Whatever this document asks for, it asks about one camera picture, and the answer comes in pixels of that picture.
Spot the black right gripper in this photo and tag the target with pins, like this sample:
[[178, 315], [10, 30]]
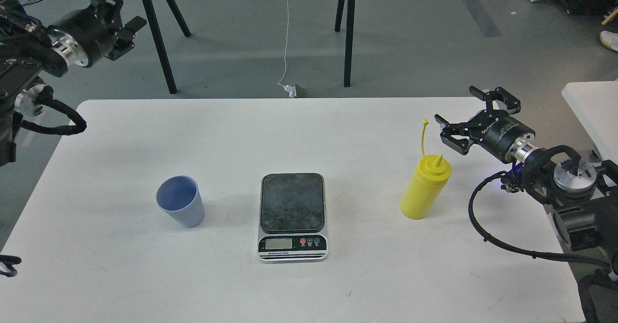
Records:
[[494, 130]]

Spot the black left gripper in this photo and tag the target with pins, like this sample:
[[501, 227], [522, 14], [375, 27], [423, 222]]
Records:
[[86, 35]]

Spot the yellow squeeze bottle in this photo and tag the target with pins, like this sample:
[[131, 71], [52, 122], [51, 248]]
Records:
[[430, 176]]

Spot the blue plastic cup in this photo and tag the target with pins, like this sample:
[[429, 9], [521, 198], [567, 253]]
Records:
[[179, 197]]

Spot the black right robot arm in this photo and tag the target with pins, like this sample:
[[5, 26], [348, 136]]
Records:
[[582, 196]]

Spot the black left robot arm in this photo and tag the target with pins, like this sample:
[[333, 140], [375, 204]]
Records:
[[26, 101]]

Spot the digital kitchen scale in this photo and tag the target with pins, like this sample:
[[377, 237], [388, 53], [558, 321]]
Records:
[[292, 226]]

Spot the white side table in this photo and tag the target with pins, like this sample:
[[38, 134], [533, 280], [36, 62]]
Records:
[[595, 104]]

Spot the white shoe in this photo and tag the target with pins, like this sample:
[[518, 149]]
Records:
[[609, 40]]

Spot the white power adapter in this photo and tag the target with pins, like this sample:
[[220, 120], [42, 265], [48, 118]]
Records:
[[295, 91]]

